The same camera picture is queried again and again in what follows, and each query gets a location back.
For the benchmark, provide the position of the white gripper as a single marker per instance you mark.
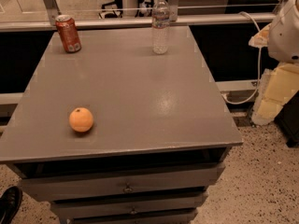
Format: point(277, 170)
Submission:
point(286, 36)

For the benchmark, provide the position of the red coke can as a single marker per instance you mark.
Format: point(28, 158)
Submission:
point(68, 33)

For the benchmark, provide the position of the clear plastic water bottle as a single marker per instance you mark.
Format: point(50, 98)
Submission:
point(160, 26)

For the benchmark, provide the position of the middle grey drawer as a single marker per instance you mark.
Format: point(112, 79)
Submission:
point(131, 204)

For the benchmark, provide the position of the grey drawer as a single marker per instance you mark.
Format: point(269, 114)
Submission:
point(131, 204)
point(179, 216)
point(126, 182)

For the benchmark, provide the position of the grey drawer cabinet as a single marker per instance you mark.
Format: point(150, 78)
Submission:
point(149, 111)

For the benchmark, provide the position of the orange fruit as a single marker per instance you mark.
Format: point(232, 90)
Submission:
point(81, 119)

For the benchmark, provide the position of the bottom grey drawer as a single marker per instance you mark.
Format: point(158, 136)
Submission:
point(179, 216)

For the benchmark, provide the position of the top grey drawer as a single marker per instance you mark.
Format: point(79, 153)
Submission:
point(126, 182)

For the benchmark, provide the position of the black shoe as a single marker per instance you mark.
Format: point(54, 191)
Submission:
point(10, 203)

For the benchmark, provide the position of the metal window rail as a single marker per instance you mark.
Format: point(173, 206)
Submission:
point(25, 26)

